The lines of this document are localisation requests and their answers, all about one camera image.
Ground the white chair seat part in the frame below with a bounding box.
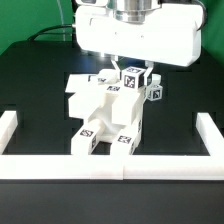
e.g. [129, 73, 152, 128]
[92, 99, 143, 144]

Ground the white tagged cube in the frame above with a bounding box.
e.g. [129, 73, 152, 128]
[121, 66, 145, 89]
[147, 85, 163, 101]

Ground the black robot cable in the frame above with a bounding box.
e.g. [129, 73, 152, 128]
[27, 22, 78, 42]

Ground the white chair back part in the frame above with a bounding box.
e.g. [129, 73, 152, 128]
[64, 68, 163, 126]

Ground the white U-shaped fence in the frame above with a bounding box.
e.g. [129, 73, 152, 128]
[0, 113, 224, 180]

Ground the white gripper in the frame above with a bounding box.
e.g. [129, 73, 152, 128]
[76, 3, 204, 86]

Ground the grey thin cable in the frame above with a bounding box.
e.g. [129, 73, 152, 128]
[56, 0, 66, 42]

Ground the white chair side bar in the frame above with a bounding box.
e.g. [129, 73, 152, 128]
[0, 111, 18, 155]

